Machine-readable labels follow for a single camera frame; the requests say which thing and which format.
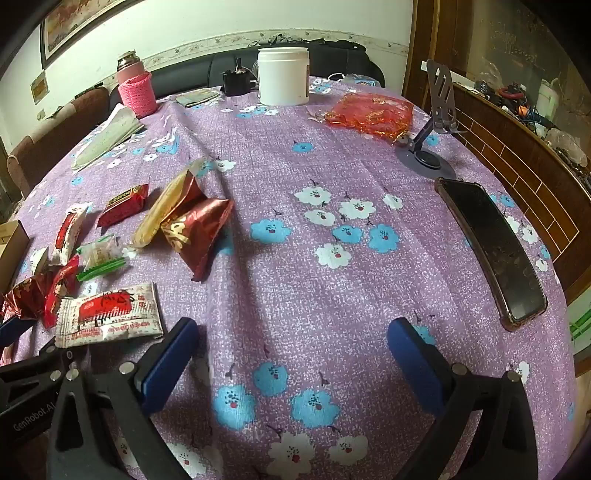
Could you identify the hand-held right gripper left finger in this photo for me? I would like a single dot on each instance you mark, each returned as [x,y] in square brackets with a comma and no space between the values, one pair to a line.
[168,364]

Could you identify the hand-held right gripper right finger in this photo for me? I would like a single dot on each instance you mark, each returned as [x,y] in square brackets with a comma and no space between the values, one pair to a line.
[411,364]

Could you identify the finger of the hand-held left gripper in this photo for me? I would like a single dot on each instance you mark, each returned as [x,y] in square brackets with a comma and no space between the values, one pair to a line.
[14,330]
[53,353]

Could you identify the dark red foil snack packet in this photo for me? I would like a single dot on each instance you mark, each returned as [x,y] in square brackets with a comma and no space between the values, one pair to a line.
[25,295]
[203,230]

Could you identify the bright red snack packet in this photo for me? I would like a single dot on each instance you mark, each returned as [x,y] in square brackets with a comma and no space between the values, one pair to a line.
[57,288]

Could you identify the large white red snack packet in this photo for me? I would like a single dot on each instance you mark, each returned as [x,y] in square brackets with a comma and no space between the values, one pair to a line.
[111,316]

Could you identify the cardboard box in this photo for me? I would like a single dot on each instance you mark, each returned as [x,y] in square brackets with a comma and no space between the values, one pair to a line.
[11,249]

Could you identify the clear green snack packet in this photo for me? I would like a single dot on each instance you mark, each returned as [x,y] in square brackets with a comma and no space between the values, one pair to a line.
[99,256]

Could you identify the small white red snack packet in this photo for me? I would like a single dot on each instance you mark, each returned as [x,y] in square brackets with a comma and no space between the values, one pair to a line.
[68,233]

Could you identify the pale gold snack packet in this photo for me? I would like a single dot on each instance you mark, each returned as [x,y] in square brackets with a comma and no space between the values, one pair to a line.
[159,210]

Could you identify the tiny white snack packet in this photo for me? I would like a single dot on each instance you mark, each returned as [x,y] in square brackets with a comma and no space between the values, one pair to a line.
[39,259]

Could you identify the black smartphone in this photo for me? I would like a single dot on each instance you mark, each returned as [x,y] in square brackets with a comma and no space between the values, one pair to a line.
[494,249]

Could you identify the purple floral tablecloth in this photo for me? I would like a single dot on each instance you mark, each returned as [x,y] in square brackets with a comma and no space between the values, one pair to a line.
[295,277]

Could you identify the small dark red snack packet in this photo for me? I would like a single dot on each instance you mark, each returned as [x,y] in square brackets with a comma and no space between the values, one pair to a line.
[122,205]

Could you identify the brown armchair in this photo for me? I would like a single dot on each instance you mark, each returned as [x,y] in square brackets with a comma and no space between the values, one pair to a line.
[41,143]

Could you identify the folded white paper towel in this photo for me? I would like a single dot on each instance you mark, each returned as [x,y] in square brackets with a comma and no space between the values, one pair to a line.
[108,136]

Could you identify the wooden cabinet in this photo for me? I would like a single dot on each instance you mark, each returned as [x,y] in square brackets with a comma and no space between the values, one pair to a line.
[517,152]

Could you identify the red organza bag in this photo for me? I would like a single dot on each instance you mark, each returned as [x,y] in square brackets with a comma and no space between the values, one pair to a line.
[369,113]

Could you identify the pink thermos with knitted sleeve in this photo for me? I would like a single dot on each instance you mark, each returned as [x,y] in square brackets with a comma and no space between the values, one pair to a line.
[137,94]

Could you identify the grey phone stand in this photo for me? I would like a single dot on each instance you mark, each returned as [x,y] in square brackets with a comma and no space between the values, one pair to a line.
[441,92]

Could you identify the small black device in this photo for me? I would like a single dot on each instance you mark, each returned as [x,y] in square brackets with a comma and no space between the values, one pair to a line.
[235,85]

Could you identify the black leather sofa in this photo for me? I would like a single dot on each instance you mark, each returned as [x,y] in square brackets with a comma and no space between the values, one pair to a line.
[194,74]

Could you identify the white plastic bottle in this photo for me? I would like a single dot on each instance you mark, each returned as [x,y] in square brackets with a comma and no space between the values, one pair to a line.
[549,99]

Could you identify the white plastic jar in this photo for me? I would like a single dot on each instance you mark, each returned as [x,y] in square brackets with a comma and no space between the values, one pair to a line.
[282,78]

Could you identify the black bag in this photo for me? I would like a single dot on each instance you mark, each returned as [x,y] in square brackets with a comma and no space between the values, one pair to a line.
[341,50]

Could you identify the small yellow wall plaque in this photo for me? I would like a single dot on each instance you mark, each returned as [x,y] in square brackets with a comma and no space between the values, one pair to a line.
[39,87]

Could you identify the framed wall picture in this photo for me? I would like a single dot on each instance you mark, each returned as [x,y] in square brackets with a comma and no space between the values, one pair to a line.
[78,18]

